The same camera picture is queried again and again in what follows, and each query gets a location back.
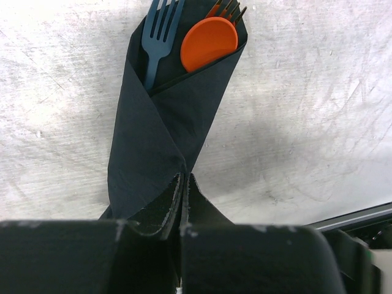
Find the aluminium frame rail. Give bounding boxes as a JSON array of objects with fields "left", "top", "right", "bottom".
[{"left": 309, "top": 202, "right": 391, "bottom": 231}]

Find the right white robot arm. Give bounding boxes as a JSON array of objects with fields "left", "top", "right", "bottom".
[{"left": 181, "top": 176, "right": 391, "bottom": 293}]

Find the gold fork green handle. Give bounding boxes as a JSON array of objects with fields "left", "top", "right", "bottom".
[{"left": 206, "top": 0, "right": 247, "bottom": 26}]

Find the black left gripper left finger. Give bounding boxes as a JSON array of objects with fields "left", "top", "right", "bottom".
[{"left": 1, "top": 175, "right": 184, "bottom": 293}]

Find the blue plastic fork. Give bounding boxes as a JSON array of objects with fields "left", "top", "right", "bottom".
[{"left": 141, "top": 0, "right": 185, "bottom": 90}]

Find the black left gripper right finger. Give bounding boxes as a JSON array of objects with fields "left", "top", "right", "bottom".
[{"left": 181, "top": 176, "right": 345, "bottom": 293}]

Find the orange plastic spoon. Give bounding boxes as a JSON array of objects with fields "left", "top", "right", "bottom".
[{"left": 180, "top": 17, "right": 238, "bottom": 72}]

